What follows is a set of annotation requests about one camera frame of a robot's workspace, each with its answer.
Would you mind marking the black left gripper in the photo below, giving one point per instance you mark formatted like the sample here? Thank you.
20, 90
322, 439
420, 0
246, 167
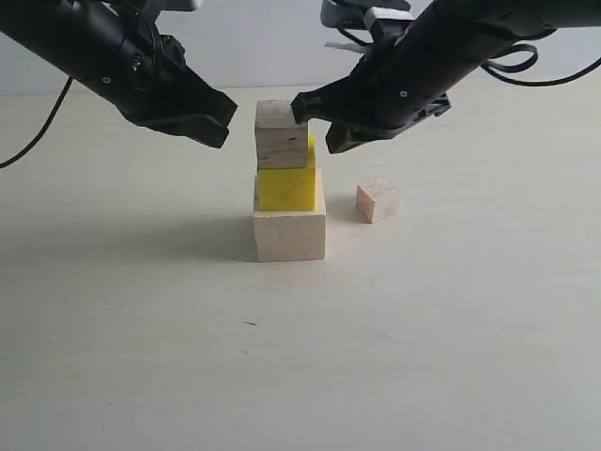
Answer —
146, 77

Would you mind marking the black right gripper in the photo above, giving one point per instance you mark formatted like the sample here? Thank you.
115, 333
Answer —
402, 81

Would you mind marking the medium plywood cube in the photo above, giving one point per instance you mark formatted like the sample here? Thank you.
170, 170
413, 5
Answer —
280, 141

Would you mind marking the yellow cube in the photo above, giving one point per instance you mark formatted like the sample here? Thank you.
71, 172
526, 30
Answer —
289, 189

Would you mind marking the small light wooden cube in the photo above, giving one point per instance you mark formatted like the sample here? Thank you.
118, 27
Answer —
377, 199

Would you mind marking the large pale wooden cube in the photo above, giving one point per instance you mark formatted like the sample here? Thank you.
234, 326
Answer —
291, 235

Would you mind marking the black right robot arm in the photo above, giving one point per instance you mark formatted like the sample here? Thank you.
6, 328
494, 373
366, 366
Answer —
483, 30

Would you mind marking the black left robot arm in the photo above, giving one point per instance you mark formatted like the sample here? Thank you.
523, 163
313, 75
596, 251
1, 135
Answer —
44, 27

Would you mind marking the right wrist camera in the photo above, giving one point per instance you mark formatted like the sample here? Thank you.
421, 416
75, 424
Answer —
361, 15

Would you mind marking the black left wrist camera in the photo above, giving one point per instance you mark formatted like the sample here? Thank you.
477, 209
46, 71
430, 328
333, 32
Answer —
156, 7

